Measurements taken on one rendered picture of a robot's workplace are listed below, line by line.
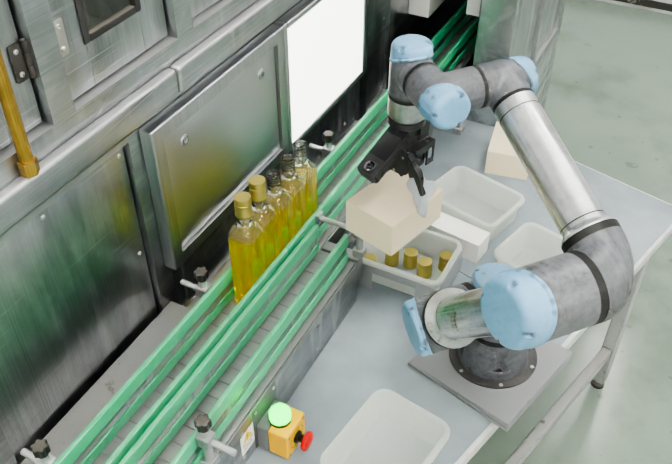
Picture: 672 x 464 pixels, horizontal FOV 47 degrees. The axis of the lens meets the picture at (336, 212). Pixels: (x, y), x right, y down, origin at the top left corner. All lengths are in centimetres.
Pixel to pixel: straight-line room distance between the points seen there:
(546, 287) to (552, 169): 23
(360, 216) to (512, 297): 49
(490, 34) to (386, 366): 106
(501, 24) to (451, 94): 104
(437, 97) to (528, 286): 35
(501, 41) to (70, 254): 141
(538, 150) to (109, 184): 74
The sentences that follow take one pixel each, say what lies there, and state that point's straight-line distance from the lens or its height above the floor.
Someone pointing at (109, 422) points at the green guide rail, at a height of 93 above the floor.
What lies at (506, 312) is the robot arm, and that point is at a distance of 117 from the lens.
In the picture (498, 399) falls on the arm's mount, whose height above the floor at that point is 77.
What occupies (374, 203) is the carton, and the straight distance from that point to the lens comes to 154.
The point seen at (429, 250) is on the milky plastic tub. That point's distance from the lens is 194.
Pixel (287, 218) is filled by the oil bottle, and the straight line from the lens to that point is 165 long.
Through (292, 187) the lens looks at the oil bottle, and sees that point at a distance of 165.
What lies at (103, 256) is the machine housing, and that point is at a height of 112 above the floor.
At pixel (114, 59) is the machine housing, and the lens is 138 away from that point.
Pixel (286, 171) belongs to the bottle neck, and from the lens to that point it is 164.
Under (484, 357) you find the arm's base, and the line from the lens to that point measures 168.
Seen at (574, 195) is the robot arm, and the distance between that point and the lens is 127.
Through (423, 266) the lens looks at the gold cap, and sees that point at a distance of 187.
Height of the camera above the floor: 210
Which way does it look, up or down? 40 degrees down
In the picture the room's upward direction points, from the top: straight up
